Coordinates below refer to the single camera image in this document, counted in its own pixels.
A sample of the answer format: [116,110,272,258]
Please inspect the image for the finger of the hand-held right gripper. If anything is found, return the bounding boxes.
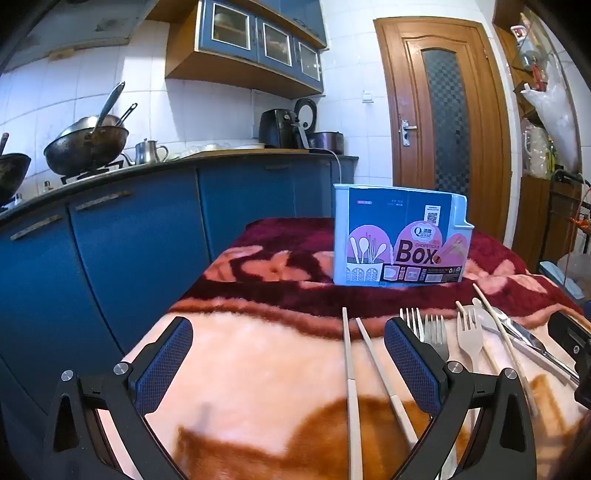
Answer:
[547,310,591,383]

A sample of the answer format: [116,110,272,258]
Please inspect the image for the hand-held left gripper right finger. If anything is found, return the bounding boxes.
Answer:
[383,316,539,480]

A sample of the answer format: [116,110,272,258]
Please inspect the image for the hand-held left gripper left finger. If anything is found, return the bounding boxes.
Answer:
[44,316,195,480]

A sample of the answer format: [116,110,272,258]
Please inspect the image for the white plastic fork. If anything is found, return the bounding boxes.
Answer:
[456,307,486,377]

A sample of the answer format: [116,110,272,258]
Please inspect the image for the white plastic spoon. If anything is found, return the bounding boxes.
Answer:
[471,304,572,387]

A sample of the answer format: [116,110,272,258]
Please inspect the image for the light blue utensil holder box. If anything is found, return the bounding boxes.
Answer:
[333,184,472,288]

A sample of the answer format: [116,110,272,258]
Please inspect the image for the light blue plastic box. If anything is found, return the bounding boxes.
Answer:
[540,261,585,305]

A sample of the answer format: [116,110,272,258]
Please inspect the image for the red and pink printed blanket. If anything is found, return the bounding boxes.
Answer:
[122,217,591,480]

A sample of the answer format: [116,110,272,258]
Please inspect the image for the wooden shelf unit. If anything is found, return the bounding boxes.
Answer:
[492,0,591,273]

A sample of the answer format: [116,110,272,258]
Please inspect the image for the blue kitchen base cabinets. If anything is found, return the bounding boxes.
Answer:
[0,154,358,416]

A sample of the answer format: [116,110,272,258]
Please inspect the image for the black metal cart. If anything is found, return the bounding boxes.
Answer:
[549,168,591,232]

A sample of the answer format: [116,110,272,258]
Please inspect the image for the white plastic jug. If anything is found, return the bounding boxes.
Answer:
[522,127,550,178]

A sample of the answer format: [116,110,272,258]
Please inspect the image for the gas stove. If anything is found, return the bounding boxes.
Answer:
[60,159,125,185]

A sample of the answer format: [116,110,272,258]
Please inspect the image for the steel kettle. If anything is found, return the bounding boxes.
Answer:
[121,138,169,166]

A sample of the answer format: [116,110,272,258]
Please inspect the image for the white plastic bag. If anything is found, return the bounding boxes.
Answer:
[522,69,580,174]

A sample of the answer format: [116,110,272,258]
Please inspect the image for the wooden cutting board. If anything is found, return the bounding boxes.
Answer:
[178,148,296,161]

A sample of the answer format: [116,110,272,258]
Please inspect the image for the group of glass cups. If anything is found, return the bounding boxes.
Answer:
[180,141,232,158]

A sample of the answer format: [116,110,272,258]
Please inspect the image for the dark metal wok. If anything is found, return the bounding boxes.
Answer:
[44,115,130,176]

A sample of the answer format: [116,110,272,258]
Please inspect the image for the dark rice cooker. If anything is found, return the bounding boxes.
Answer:
[294,98,345,155]

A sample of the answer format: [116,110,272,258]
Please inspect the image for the dark cooking pan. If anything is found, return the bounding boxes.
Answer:
[0,134,32,204]

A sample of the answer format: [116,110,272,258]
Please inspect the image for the metal cooking spatula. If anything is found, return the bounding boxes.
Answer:
[115,102,138,127]

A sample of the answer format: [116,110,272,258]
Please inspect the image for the black air fryer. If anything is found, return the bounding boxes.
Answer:
[259,108,308,149]

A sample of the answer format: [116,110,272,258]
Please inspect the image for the red bottle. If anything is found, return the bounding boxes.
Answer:
[530,58,549,93]

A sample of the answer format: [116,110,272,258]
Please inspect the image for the brown wooden door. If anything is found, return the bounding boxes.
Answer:
[374,17,513,241]

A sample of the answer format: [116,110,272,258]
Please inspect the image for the range hood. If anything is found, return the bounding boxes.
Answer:
[0,0,158,75]

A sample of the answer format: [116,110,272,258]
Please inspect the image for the orange cable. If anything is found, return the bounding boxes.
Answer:
[570,187,591,232]

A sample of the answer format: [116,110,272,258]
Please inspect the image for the white power cable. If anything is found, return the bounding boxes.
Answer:
[318,148,345,185]

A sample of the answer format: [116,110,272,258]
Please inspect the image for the blue and wood wall cabinet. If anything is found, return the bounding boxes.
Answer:
[164,0,328,100]

